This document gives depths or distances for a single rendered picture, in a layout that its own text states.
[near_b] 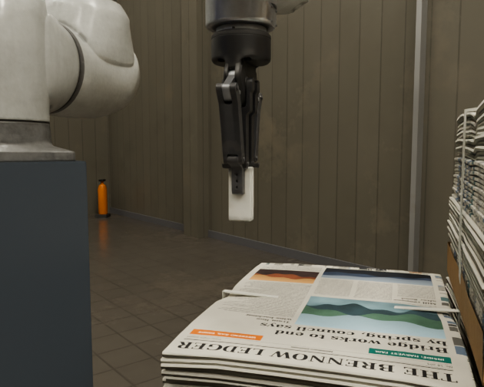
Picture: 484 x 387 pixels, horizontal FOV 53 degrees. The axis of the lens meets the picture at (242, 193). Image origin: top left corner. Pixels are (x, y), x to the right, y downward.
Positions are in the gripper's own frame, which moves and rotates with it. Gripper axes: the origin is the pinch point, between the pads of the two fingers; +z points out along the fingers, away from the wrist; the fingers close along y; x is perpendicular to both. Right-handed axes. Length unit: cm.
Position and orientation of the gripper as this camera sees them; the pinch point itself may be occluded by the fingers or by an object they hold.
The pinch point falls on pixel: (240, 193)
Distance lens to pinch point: 63.5
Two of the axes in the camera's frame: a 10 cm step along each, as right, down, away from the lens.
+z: 0.0, 10.0, 1.0
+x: -9.6, -0.3, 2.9
